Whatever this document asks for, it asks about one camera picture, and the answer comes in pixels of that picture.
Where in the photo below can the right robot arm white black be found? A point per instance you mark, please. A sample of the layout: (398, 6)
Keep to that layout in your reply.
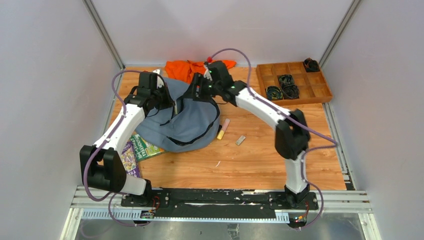
(291, 137)

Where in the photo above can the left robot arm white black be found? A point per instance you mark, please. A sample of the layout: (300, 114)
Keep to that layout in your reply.
(101, 164)

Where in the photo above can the rolled dark tie middle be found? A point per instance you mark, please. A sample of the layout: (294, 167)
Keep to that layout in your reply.
(286, 79)

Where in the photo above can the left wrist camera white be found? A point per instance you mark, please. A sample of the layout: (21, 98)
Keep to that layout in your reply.
(160, 83)

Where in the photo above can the orange cloth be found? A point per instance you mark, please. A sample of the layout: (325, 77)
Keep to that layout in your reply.
(184, 70)

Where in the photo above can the rolled dark tie lower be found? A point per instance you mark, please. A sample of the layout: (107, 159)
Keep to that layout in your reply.
(290, 92)

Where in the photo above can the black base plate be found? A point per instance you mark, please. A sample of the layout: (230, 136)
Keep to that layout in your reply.
(231, 204)

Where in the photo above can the rolled dark tie corner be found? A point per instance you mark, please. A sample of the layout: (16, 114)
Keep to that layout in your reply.
(311, 65)

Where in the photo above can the purple treehouse book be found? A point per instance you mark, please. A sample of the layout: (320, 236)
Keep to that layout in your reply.
(129, 161)

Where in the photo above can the green treehouse book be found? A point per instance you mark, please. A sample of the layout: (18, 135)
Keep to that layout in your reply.
(144, 150)

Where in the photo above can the white yellow highlighter pen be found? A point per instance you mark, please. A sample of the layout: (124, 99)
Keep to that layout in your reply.
(175, 108)

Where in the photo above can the speckled grey eraser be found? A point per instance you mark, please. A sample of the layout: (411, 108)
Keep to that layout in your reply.
(240, 140)

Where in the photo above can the wooden compartment tray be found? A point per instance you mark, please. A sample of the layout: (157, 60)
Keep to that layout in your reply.
(313, 87)

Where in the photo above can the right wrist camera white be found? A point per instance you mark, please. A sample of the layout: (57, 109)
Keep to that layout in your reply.
(207, 72)

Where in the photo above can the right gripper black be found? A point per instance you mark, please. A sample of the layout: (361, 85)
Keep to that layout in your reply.
(199, 80)

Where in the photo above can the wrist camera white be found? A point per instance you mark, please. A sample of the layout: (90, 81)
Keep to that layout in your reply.
(207, 72)
(160, 83)

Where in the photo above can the blue grey backpack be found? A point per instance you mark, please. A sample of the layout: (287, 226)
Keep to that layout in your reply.
(194, 127)

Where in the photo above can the rolled dark tie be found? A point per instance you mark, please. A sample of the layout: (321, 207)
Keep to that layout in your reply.
(286, 79)
(290, 92)

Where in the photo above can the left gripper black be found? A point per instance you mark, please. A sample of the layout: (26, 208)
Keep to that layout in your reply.
(166, 100)

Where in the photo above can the aluminium frame rail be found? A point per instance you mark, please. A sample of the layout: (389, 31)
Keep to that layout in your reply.
(329, 201)

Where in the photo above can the pink yellow highlighter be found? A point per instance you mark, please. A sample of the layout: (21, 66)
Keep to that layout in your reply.
(223, 129)

